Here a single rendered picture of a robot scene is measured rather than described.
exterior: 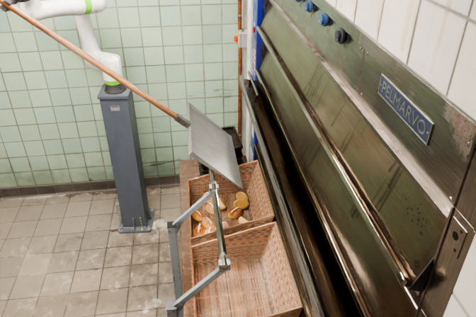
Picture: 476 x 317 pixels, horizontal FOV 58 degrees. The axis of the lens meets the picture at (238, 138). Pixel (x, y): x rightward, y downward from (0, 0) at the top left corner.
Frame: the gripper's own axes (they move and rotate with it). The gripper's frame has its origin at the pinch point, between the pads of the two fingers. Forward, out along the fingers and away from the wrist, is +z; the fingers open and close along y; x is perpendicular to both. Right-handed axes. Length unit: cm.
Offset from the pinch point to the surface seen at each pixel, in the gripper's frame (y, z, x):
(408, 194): -74, 135, -101
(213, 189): 2, 45, -116
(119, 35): 23, -119, -58
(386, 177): -72, 126, -102
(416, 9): -102, 124, -74
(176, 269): 55, 44, -135
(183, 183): 58, -40, -143
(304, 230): -35, 101, -120
